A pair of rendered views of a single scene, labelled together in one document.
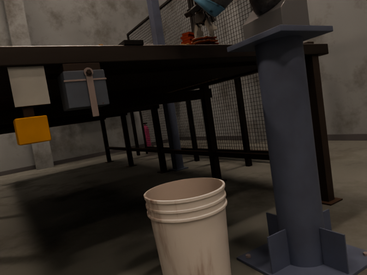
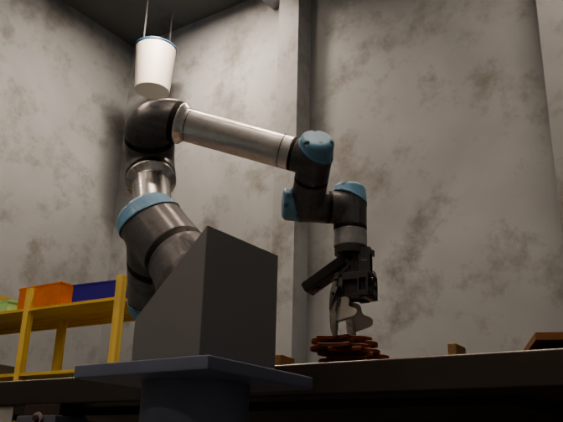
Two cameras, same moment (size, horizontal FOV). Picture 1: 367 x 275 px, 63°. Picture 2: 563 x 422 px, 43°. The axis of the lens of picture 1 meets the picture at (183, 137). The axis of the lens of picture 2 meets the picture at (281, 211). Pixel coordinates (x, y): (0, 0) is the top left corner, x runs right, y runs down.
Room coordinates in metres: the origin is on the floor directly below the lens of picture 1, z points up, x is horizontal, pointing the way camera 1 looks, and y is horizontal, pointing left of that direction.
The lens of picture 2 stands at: (0.74, -1.51, 0.72)
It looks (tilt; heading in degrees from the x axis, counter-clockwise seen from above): 20 degrees up; 64
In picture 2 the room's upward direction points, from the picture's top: 2 degrees clockwise
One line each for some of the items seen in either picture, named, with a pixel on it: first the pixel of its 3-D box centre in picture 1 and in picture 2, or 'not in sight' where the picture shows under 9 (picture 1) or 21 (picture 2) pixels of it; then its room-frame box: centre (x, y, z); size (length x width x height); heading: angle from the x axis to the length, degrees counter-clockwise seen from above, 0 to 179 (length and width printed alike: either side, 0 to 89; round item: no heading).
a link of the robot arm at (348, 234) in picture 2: not in sight; (350, 241); (1.56, -0.19, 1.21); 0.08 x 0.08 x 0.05
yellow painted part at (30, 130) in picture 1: (27, 105); not in sight; (0.94, 0.46, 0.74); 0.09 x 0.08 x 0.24; 122
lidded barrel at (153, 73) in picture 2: not in sight; (154, 69); (2.87, 6.98, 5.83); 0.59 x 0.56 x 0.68; 29
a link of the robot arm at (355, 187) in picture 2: not in sight; (348, 208); (1.55, -0.19, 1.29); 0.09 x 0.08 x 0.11; 160
